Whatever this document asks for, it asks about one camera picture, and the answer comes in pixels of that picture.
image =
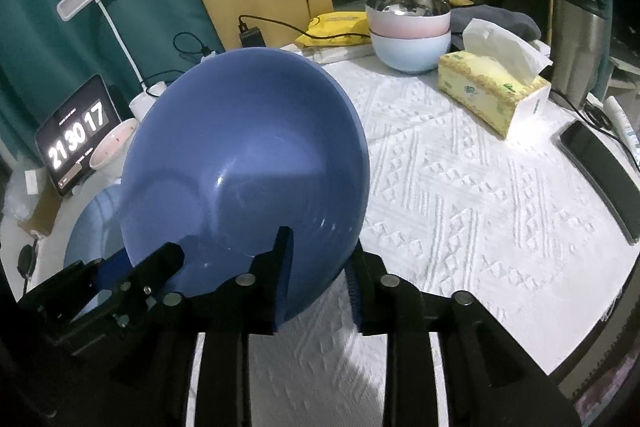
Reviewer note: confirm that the black charger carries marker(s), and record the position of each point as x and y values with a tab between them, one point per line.
252	37

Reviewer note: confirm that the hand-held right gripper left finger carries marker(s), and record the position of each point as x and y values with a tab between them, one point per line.
282	279

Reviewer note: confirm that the yellow tissue box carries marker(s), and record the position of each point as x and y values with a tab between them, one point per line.
480	92

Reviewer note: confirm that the pink bowl with steel inside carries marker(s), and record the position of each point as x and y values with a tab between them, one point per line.
410	27

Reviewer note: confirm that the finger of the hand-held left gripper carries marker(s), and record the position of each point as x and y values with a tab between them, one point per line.
155	267
115	269

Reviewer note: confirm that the black phone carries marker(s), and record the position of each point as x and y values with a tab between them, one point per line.
600	172

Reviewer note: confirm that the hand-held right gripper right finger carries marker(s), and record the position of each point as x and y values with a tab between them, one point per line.
355	297

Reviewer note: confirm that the blue plate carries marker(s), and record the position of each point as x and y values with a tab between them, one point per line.
95	227

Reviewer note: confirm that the dark grey cloth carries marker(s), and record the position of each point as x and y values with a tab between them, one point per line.
500	22

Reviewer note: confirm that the black round device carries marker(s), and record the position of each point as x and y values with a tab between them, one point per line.
27	259

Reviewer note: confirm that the yellow wipes packet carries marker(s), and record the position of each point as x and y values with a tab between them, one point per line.
335	27

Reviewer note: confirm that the white flat packet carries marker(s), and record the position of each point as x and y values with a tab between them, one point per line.
345	53

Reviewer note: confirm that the pink speckled bowl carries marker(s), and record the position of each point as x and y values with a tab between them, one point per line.
112	152

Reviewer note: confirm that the cardboard box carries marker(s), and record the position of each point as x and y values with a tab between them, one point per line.
42	212

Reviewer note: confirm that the light blue bowl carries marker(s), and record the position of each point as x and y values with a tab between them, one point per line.
410	54

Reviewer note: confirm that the small yellow lid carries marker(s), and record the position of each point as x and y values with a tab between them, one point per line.
460	2

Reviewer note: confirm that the white tube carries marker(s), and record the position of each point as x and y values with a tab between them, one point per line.
622	122

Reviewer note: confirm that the stainless steel tumbler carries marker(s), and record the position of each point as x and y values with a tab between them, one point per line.
580	52

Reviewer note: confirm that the dark blue bowl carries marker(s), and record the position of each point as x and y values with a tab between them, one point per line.
240	147

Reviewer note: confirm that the tablet showing clock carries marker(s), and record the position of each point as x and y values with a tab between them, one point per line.
75	137

